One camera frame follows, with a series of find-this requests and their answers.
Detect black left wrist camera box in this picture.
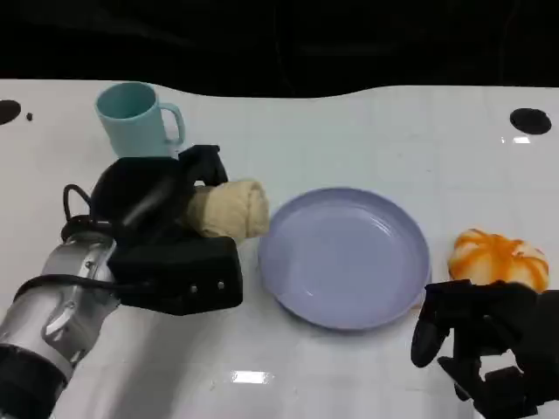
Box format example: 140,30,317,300
107,237,245,316

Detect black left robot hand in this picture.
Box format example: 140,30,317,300
89,144,231,246

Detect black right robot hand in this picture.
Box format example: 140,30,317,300
411,279,559,419

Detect orange and white bread roll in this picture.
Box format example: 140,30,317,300
448,227,550,292

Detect pale green mug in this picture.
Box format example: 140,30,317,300
94,81,187,161

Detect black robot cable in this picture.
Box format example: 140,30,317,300
11,273,154,309
59,183,115,239

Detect lilac plate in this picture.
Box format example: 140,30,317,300
257,187,432,331

